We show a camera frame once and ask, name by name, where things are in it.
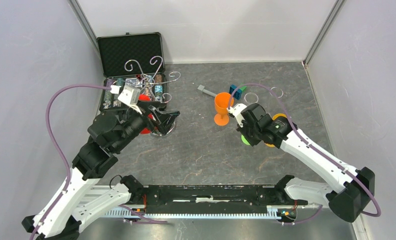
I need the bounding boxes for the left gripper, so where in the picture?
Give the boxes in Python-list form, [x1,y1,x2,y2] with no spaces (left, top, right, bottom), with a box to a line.
[114,99,181,152]

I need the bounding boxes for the orange plastic wine glass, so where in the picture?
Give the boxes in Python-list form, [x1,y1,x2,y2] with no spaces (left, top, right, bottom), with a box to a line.
[214,92,233,126]

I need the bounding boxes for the green plastic wine glass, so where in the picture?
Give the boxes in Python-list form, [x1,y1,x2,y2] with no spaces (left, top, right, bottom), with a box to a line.
[241,134,251,146]

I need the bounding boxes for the clear wine glass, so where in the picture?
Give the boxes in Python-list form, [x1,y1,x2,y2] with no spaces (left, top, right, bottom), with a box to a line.
[270,86,284,98]
[243,92,259,105]

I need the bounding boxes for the yellow-orange plastic wine glass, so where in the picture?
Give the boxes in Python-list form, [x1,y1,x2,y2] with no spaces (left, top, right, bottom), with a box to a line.
[263,113,292,149]

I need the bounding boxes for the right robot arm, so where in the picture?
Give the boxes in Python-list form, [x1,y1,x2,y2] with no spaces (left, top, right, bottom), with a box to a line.
[228,103,376,223]

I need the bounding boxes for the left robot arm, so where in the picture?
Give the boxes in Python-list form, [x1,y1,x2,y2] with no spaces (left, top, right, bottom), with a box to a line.
[22,102,180,240]

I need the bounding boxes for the red plastic wine glass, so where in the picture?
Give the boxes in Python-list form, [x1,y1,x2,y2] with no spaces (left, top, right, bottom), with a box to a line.
[138,94,154,135]

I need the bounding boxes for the chrome wine glass rack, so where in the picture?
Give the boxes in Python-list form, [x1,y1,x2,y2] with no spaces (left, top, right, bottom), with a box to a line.
[123,55,176,138]

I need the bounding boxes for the grey bolt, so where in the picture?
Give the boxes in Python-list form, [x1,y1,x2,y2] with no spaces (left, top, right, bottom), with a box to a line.
[197,85,217,98]

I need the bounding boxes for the black foam-lined case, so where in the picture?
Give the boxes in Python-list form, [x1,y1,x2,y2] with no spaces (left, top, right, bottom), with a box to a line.
[97,32,169,110]

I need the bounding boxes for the blue toy brick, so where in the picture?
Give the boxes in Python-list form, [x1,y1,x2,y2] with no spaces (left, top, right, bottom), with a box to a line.
[229,84,243,100]

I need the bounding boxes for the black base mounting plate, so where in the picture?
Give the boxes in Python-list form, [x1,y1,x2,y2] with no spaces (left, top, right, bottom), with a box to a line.
[128,184,308,214]

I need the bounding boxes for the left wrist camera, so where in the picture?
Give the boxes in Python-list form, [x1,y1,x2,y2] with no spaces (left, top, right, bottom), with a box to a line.
[110,84,143,115]

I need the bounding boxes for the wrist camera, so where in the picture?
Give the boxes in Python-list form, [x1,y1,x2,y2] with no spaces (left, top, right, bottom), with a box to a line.
[227,103,247,128]
[110,84,143,115]

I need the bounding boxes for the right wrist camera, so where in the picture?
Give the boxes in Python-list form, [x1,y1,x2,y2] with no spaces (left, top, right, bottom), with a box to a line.
[227,103,247,128]

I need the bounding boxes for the aluminium cable duct rail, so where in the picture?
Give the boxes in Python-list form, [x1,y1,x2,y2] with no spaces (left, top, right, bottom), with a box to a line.
[82,185,298,221]

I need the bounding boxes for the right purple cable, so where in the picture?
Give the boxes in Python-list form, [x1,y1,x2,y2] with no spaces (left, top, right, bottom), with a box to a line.
[227,82,382,226]

